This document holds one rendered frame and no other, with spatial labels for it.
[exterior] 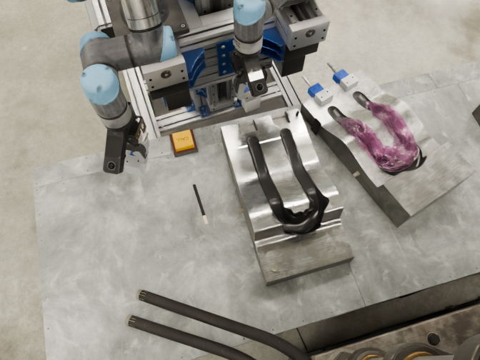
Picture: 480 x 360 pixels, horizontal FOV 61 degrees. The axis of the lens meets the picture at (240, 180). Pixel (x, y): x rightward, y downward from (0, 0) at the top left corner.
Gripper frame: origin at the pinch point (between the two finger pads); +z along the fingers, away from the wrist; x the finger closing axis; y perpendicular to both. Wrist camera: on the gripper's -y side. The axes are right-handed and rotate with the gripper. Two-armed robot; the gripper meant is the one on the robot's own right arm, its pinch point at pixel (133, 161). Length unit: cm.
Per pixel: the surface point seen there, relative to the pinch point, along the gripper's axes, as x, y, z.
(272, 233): -43.0, -10.6, 6.0
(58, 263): 17.0, -30.5, 15.0
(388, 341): -80, -31, 16
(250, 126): -29.4, 24.0, 8.7
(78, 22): 106, 130, 95
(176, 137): -6.5, 16.2, 11.3
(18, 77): 125, 80, 95
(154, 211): -6.0, -8.7, 15.0
